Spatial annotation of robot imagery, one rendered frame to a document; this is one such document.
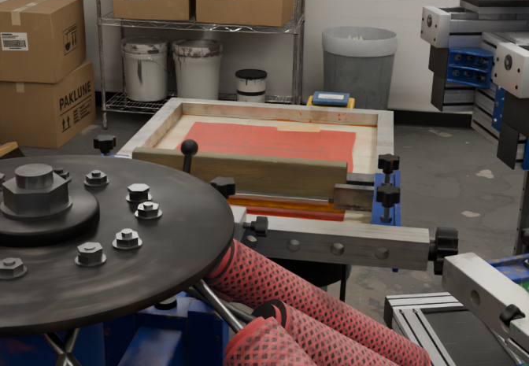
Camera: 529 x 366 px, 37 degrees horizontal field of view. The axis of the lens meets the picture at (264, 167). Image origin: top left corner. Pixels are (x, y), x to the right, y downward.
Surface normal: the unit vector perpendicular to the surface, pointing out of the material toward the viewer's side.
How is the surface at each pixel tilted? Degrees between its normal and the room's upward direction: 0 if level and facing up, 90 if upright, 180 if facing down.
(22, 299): 0
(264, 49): 90
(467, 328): 0
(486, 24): 90
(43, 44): 90
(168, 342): 0
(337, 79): 93
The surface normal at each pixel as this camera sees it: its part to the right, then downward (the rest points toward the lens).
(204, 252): 0.02, -0.93
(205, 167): -0.15, 0.35
